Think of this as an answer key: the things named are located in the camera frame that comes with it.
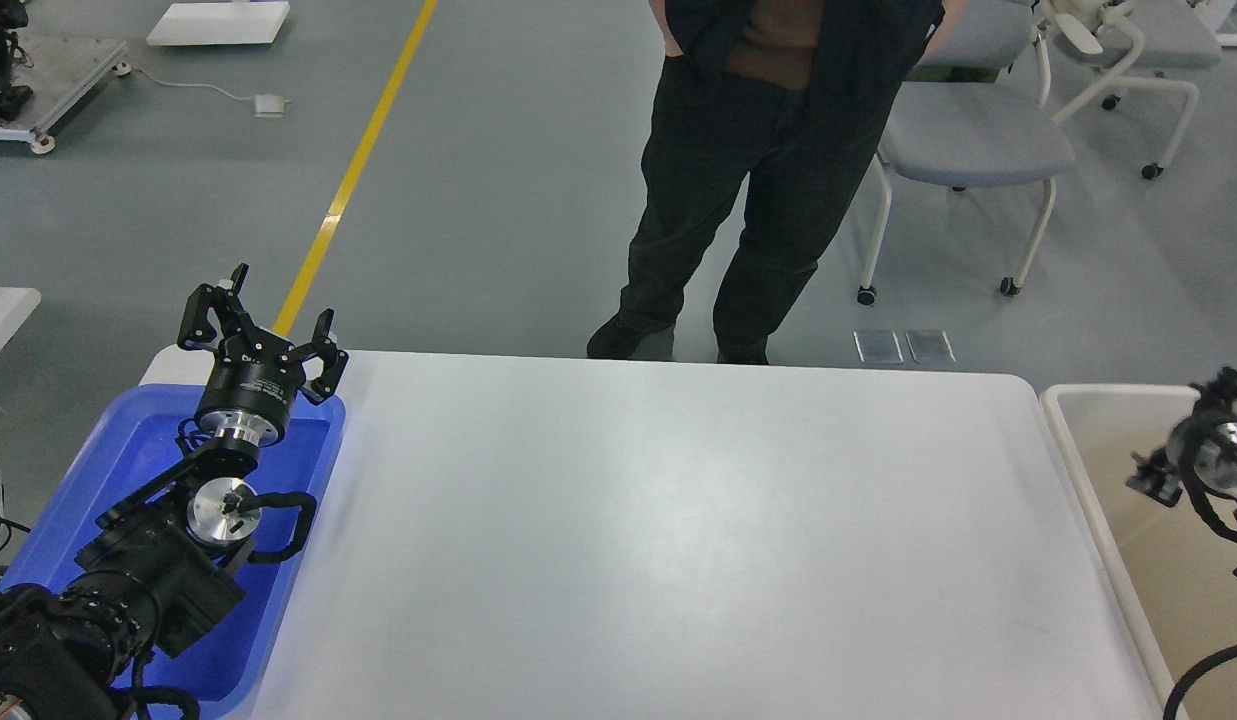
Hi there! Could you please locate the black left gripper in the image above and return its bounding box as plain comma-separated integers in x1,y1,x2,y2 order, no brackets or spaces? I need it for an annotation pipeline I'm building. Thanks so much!
176,264,350,447

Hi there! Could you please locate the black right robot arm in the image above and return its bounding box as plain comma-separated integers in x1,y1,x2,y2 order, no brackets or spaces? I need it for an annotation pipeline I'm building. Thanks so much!
1124,366,1237,578

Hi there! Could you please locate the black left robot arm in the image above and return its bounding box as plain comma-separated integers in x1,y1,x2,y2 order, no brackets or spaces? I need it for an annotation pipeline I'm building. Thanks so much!
0,264,349,719

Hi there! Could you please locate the blue plastic bin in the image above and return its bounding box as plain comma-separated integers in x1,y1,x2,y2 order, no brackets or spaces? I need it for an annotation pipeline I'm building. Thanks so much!
0,382,348,706

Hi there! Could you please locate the white flat board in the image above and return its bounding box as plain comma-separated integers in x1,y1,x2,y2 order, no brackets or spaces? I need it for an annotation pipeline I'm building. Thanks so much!
146,1,292,47

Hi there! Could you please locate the wheeled metal platform cart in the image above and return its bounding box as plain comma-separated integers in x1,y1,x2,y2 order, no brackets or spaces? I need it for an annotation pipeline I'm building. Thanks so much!
0,1,130,155

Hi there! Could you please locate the person in black clothes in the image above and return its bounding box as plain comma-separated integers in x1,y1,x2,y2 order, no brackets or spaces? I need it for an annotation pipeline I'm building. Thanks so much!
586,1,967,365

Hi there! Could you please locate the left metal floor plate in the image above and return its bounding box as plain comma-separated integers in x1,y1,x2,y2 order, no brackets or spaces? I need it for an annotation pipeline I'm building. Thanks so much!
854,329,903,365

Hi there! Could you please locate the metal floor plate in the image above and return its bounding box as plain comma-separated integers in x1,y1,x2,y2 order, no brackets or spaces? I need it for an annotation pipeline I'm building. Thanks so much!
905,332,956,365
854,329,903,365

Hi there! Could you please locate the right metal floor plate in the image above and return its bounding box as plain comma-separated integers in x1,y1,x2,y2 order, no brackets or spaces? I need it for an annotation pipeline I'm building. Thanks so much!
905,332,956,365

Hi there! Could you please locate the grey white office chair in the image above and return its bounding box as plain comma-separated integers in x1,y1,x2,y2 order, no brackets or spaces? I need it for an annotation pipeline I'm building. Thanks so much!
857,1,1075,306

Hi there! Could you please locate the white plastic bin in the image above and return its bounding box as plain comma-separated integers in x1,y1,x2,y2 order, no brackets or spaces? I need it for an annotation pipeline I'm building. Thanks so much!
1040,384,1237,705

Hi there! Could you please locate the white power adapter with cable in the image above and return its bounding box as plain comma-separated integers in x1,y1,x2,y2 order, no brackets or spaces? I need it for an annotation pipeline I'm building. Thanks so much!
116,61,292,119

